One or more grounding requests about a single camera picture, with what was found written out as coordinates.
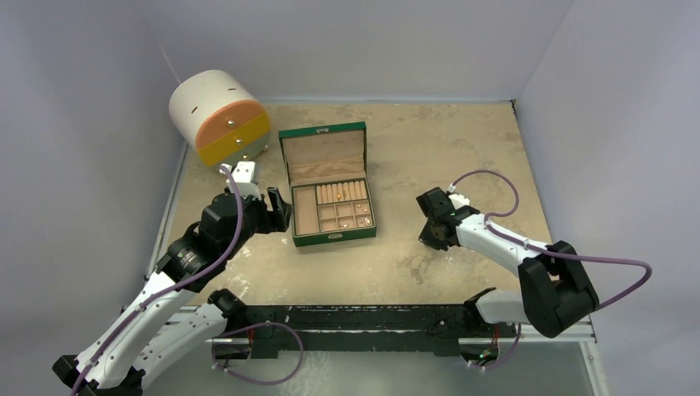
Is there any green jewelry box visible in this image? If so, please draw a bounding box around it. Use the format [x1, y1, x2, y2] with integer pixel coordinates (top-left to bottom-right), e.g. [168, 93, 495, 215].
[278, 121, 377, 248]

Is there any green removable jewelry tray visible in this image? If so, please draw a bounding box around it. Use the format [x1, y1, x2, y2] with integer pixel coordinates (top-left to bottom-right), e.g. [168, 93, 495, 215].
[291, 179, 376, 239]

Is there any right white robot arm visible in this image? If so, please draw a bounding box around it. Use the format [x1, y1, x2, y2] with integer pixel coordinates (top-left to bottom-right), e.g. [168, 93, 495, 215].
[416, 187, 600, 338]

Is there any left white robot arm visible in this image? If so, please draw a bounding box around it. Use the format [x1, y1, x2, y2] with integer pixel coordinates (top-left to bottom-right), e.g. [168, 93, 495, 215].
[52, 187, 292, 395]

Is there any round three-drawer jewelry cabinet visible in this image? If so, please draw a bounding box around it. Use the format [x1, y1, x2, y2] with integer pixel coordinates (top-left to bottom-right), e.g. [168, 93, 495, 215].
[168, 70, 272, 169]

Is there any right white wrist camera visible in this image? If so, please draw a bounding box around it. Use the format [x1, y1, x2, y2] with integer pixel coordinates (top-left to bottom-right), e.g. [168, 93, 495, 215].
[446, 185, 471, 210]

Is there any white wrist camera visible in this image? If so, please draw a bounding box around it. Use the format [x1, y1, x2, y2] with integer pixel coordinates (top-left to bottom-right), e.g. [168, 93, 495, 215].
[219, 161, 262, 200]
[446, 185, 471, 210]

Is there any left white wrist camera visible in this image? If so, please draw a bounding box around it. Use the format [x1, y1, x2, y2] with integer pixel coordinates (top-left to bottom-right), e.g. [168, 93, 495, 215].
[219, 161, 262, 200]

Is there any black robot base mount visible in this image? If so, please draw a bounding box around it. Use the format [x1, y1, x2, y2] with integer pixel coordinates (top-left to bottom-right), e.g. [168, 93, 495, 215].
[207, 290, 516, 361]

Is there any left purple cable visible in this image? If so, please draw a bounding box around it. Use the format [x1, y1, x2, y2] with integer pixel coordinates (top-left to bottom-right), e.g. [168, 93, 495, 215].
[69, 165, 244, 396]

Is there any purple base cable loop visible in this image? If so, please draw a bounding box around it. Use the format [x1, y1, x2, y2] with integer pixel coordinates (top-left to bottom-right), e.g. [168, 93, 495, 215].
[211, 321, 305, 386]

